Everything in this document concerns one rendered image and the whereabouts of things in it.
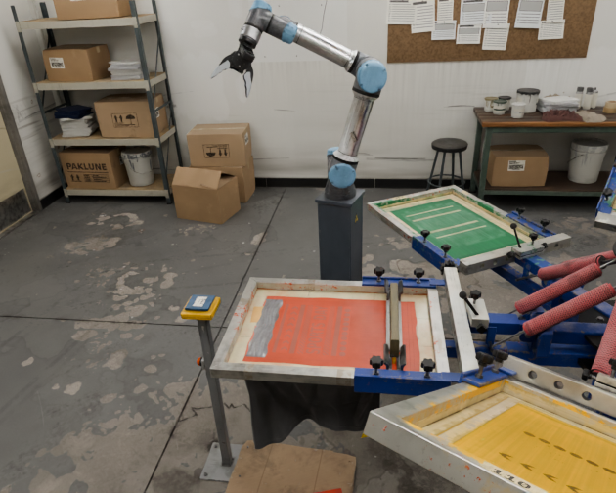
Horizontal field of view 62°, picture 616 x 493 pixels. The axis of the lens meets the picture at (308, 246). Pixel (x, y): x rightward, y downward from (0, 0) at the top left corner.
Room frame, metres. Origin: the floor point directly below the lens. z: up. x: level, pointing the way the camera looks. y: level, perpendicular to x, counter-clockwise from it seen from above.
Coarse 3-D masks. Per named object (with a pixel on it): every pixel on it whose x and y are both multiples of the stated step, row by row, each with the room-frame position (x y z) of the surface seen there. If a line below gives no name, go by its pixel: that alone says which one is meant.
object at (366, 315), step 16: (304, 304) 1.73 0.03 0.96; (320, 304) 1.72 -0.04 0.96; (336, 304) 1.71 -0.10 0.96; (352, 304) 1.71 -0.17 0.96; (368, 304) 1.70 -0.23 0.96; (384, 304) 1.70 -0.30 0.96; (352, 320) 1.61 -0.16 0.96; (368, 320) 1.60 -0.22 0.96; (384, 320) 1.59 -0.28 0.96; (416, 320) 1.59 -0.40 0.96
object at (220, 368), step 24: (264, 288) 1.86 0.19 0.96; (288, 288) 1.84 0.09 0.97; (312, 288) 1.82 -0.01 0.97; (336, 288) 1.81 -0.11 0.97; (360, 288) 1.79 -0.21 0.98; (408, 288) 1.76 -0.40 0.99; (240, 312) 1.64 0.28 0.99; (432, 312) 1.58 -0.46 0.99; (432, 336) 1.46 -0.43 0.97; (216, 360) 1.37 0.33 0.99; (336, 384) 1.26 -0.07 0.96
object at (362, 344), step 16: (352, 336) 1.50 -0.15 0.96; (368, 336) 1.50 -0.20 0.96; (384, 336) 1.49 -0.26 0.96; (416, 336) 1.49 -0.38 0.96; (272, 352) 1.44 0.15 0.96; (352, 352) 1.42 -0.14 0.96; (368, 352) 1.41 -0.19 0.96; (416, 352) 1.40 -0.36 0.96; (384, 368) 1.33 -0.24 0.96; (416, 368) 1.32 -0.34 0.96
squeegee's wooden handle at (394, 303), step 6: (390, 288) 1.66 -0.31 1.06; (396, 288) 1.65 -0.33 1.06; (390, 294) 1.62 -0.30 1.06; (396, 294) 1.61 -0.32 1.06; (390, 300) 1.58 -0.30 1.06; (396, 300) 1.57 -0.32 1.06; (390, 306) 1.54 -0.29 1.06; (396, 306) 1.53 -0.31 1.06; (390, 312) 1.50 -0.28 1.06; (396, 312) 1.50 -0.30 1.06; (390, 318) 1.47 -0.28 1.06; (396, 318) 1.46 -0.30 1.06; (390, 324) 1.44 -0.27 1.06; (396, 324) 1.43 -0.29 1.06; (390, 330) 1.40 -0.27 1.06; (396, 330) 1.40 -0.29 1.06; (390, 336) 1.37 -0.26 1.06; (396, 336) 1.36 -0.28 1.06; (390, 342) 1.35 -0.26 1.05; (396, 342) 1.34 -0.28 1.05; (390, 348) 1.35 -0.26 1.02; (396, 348) 1.34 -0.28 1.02; (390, 354) 1.35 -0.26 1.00; (396, 354) 1.34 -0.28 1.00
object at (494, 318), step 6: (468, 318) 1.47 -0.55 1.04; (492, 318) 1.46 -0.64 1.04; (498, 318) 1.46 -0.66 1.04; (504, 318) 1.46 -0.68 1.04; (510, 318) 1.45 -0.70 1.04; (516, 318) 1.45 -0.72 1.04; (492, 324) 1.44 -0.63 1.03; (498, 324) 1.43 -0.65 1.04; (504, 324) 1.43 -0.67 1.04; (510, 324) 1.43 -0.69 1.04; (516, 324) 1.42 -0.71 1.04; (474, 330) 1.44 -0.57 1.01; (498, 330) 1.43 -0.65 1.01; (504, 330) 1.43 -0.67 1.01; (510, 330) 1.43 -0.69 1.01; (516, 330) 1.42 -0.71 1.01
